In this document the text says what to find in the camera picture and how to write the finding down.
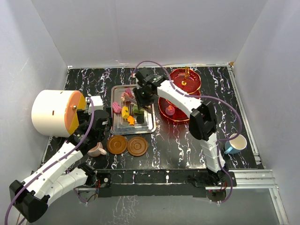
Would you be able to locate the magenta layered cake wedge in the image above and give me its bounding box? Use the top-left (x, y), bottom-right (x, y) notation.
top-left (121, 88), bottom-right (136, 104)

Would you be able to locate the pink roll cake top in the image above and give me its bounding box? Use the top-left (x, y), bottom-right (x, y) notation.
top-left (165, 105), bottom-right (175, 116)

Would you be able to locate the red three-tier cake stand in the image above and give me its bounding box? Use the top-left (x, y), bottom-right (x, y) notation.
top-left (158, 67), bottom-right (201, 122)

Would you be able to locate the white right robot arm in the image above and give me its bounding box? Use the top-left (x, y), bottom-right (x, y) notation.
top-left (132, 67), bottom-right (226, 186)

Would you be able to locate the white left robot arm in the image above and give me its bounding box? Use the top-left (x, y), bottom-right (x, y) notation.
top-left (9, 110), bottom-right (110, 223)

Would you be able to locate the pink square cake block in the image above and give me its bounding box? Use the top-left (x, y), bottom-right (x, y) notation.
top-left (112, 101), bottom-right (122, 113)

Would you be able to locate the yellow orange cake piece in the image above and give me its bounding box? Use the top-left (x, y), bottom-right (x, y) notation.
top-left (121, 106), bottom-right (130, 120)

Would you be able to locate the silver metal tray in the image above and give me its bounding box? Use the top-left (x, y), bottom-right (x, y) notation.
top-left (110, 84), bottom-right (156, 135)

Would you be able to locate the brown wooden coaster left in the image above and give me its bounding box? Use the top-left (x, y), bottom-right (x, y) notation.
top-left (107, 135), bottom-right (128, 155)

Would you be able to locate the brown wooden coaster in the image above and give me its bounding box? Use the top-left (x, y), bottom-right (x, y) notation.
top-left (107, 135), bottom-right (128, 155)
top-left (127, 136), bottom-right (148, 157)

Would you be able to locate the brown chocolate layered cake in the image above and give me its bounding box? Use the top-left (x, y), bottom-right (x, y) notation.
top-left (128, 105), bottom-right (134, 116)

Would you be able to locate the pink ceramic cup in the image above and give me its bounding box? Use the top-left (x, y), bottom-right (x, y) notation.
top-left (87, 142), bottom-right (107, 157)

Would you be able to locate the orange fish shaped pastry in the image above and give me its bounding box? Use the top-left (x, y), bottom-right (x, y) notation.
top-left (127, 116), bottom-right (135, 125)

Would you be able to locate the green striped macaron cake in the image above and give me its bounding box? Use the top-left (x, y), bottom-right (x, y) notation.
top-left (131, 105), bottom-right (144, 114)

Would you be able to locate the dark chocolate cookie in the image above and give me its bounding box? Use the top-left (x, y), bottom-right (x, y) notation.
top-left (136, 115), bottom-right (144, 124)

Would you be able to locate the brown wooden coaster right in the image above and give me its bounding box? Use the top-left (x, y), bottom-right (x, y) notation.
top-left (127, 136), bottom-right (148, 157)

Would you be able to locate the white cylindrical drum container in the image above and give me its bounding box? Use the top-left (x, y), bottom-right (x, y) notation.
top-left (31, 90), bottom-right (86, 137)

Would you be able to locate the blue ceramic cup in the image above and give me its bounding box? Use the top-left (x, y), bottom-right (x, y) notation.
top-left (224, 135), bottom-right (248, 154)

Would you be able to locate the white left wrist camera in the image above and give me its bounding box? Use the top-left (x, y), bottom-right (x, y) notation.
top-left (86, 96), bottom-right (104, 114)

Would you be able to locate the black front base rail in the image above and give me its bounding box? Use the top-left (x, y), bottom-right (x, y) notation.
top-left (95, 169), bottom-right (237, 201)

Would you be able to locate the aluminium frame rail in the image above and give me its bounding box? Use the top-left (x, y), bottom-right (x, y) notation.
top-left (227, 62), bottom-right (289, 225)

